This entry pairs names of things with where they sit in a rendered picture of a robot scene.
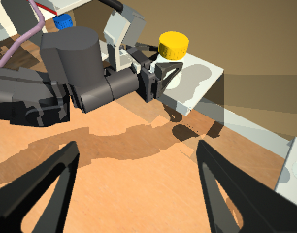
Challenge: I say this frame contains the white bottle with blue cap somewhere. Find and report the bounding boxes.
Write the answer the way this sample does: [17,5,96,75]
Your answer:
[53,14,73,31]

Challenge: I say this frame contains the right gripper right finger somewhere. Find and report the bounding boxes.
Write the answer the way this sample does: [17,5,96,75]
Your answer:
[196,140,297,233]

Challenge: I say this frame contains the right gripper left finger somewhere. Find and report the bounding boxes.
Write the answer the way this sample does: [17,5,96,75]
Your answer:
[0,141,80,233]

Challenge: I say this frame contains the clear bottle with yellow cap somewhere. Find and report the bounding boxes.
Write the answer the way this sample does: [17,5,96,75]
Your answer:
[156,32,189,89]

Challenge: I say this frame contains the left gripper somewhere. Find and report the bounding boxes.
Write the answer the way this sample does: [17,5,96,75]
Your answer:
[103,9,183,103]

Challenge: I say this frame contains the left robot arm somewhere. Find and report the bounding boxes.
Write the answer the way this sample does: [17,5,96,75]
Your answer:
[0,4,146,127]

